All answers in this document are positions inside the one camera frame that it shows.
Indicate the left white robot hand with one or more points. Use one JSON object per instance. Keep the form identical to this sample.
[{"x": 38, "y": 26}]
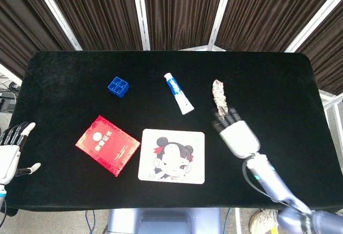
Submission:
[{"x": 9, "y": 159}]

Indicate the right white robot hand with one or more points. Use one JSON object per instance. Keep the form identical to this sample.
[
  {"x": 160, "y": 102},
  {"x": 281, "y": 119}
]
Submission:
[{"x": 239, "y": 140}]

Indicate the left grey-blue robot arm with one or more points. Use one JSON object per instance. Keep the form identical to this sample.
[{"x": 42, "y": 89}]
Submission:
[{"x": 2, "y": 193}]

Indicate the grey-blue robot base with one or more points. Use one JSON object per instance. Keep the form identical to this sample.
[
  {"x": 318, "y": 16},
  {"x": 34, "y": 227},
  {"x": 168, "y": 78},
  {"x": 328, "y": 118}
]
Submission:
[{"x": 160, "y": 222}]

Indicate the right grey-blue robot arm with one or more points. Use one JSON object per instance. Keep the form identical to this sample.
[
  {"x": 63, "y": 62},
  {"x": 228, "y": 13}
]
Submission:
[{"x": 270, "y": 180}]

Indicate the cartoon girl mouse pad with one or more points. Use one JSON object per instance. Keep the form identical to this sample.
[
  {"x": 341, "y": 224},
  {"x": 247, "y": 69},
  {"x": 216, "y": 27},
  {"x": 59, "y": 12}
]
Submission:
[{"x": 193, "y": 169}]

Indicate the black velvet tablecloth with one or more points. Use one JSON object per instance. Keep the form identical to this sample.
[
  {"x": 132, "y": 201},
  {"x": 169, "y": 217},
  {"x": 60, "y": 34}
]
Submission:
[{"x": 241, "y": 70}]

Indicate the blue white toothpaste tube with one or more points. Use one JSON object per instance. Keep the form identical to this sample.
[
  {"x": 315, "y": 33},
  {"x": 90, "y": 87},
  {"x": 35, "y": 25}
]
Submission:
[{"x": 178, "y": 94}]

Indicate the white sneaker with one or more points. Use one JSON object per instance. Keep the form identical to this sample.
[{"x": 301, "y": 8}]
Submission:
[{"x": 264, "y": 220}]

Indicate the white metal screen foot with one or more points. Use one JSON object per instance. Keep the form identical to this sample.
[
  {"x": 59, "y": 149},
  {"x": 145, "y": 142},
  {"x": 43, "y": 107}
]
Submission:
[{"x": 331, "y": 102}]

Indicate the red certificate booklet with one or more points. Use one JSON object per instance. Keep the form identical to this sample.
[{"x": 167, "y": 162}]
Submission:
[{"x": 107, "y": 145}]

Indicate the brown curtain screen panel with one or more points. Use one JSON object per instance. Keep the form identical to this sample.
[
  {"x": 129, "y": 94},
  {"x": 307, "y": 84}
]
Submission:
[
  {"x": 101, "y": 11},
  {"x": 268, "y": 11},
  {"x": 329, "y": 57},
  {"x": 21, "y": 30},
  {"x": 182, "y": 11}
]

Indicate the blue plastic grid block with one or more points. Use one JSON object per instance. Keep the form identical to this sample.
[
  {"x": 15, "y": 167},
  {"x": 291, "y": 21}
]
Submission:
[{"x": 118, "y": 87}]

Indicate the white screen frame post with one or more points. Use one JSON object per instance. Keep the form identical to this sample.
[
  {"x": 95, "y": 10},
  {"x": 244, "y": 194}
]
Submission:
[
  {"x": 316, "y": 20},
  {"x": 221, "y": 12},
  {"x": 56, "y": 12},
  {"x": 140, "y": 12}
]

